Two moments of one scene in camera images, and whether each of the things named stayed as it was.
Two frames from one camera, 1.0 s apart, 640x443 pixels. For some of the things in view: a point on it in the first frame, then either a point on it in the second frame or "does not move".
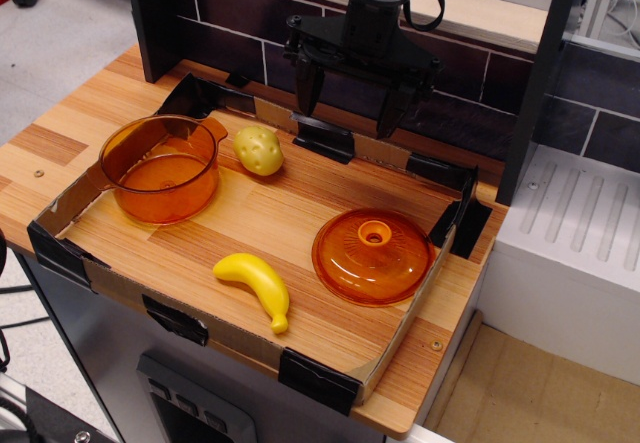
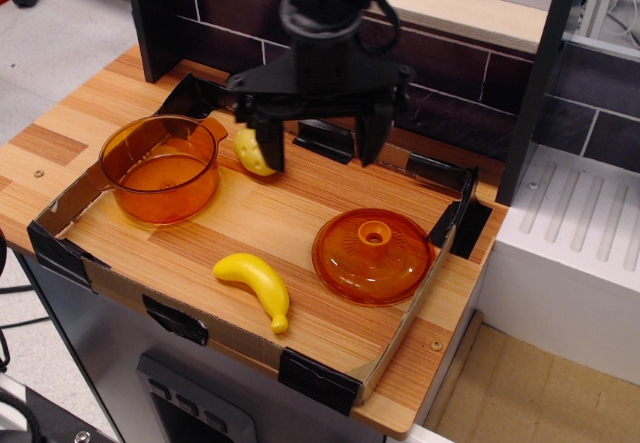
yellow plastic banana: (250, 270) does not move
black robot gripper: (368, 42) to (322, 77)
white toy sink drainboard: (566, 266) does not move
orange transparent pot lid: (372, 257) does not move
